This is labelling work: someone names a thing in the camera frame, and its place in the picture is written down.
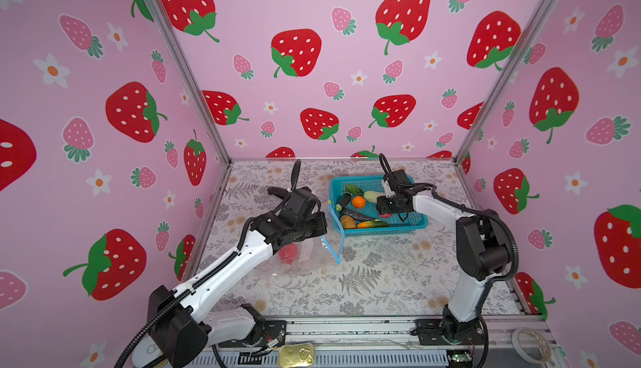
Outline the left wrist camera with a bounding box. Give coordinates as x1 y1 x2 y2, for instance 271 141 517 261
284 187 321 217

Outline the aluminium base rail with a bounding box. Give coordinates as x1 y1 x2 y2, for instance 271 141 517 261
152 312 569 368

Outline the orange toy fruit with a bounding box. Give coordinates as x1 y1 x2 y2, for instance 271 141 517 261
352 196 367 210

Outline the clear tape roll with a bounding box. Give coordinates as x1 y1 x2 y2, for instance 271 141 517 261
511 328 553 365

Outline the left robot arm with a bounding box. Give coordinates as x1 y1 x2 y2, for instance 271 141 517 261
115 211 327 367

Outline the green leafy vegetable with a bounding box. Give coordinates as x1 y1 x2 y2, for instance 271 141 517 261
345 184 364 196

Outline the red toy pepper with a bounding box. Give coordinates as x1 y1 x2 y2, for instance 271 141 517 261
278 244 299 266

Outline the dark eggplant toy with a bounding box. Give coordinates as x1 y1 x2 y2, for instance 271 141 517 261
335 193 381 222

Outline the black stapler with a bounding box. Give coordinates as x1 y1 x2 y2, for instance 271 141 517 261
267 186 290 201

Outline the gold tin can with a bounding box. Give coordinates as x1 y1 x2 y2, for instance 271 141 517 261
277 343 315 368

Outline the teal plastic basket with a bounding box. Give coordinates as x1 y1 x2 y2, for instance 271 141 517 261
329 174 429 237

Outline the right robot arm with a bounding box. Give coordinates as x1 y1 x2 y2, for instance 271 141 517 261
377 190 518 344

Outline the clear zip top bag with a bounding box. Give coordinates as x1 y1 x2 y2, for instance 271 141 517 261
257 201 346 277

